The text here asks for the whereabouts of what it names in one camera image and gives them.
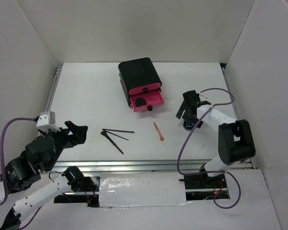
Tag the left aluminium side rail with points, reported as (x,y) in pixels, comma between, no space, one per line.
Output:
(53,87)

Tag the white foil-taped cover plate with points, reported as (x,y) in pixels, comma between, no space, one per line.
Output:
(142,190)

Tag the thin black eyeliner brush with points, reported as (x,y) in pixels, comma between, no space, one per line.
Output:
(115,135)

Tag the aluminium front rail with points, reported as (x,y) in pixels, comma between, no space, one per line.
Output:
(139,166)

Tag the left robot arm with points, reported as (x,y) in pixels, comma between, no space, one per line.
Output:
(22,172)

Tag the thin black makeup brush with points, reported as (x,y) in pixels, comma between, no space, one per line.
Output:
(122,131)

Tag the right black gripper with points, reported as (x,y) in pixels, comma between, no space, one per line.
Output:
(186,116)

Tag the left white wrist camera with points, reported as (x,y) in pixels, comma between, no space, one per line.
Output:
(46,122)

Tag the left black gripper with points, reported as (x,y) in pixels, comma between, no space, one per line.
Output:
(79,133)

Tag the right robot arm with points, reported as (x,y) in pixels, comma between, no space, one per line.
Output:
(235,142)

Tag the blue lid cream jar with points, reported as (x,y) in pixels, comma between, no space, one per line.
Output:
(187,126)

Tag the black angled powder brush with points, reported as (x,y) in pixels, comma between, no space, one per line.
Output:
(104,133)

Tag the pink top drawer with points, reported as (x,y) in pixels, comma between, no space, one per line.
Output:
(144,88)

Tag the black drawer organizer case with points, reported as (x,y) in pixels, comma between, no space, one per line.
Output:
(135,73)

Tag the pink drawer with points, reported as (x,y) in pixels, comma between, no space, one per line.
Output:
(153,99)
(144,88)

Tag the orange silicone applicator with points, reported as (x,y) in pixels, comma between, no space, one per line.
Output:
(161,138)

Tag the black round compact jar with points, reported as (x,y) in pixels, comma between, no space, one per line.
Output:
(140,102)

